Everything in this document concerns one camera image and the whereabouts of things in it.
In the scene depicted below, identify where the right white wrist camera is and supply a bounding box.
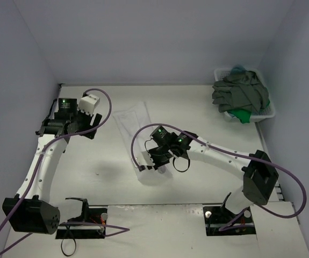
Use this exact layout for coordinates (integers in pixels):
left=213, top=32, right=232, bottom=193
left=135, top=151, right=154, bottom=171

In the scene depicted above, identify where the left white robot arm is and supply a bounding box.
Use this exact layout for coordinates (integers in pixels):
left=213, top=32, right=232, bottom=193
left=2, top=95, right=102, bottom=234

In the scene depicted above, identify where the purple cable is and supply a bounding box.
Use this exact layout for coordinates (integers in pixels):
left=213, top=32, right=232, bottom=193
left=0, top=88, right=130, bottom=258
left=130, top=123, right=307, bottom=232

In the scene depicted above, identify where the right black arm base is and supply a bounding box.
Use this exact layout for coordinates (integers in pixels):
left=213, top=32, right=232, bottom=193
left=203, top=206, right=256, bottom=237

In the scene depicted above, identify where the white t shirt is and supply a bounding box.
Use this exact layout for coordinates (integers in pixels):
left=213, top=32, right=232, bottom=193
left=112, top=102, right=173, bottom=186

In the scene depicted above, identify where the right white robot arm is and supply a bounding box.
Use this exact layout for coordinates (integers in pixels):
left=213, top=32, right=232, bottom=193
left=142, top=126, right=278, bottom=221

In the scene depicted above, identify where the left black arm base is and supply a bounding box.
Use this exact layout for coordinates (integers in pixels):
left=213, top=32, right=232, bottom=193
left=55, top=197, right=109, bottom=256

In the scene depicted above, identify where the green t shirt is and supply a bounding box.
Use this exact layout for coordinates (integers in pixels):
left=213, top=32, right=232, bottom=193
left=224, top=102, right=276, bottom=124

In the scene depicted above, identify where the white plastic basket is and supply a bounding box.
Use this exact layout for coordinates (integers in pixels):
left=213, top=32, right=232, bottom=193
left=214, top=68, right=276, bottom=123

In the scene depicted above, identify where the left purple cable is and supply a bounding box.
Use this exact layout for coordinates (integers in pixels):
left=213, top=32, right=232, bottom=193
left=0, top=88, right=130, bottom=258

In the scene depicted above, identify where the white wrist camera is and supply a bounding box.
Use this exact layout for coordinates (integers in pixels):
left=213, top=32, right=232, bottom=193
left=77, top=94, right=100, bottom=116
left=135, top=151, right=154, bottom=171

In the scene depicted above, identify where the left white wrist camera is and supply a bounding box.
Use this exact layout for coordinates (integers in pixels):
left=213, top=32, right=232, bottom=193
left=77, top=94, right=100, bottom=116

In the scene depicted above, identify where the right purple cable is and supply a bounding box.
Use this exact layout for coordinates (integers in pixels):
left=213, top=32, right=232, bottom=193
left=130, top=123, right=307, bottom=232

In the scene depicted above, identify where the grey t shirt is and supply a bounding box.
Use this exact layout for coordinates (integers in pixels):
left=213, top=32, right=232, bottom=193
left=212, top=71, right=270, bottom=113

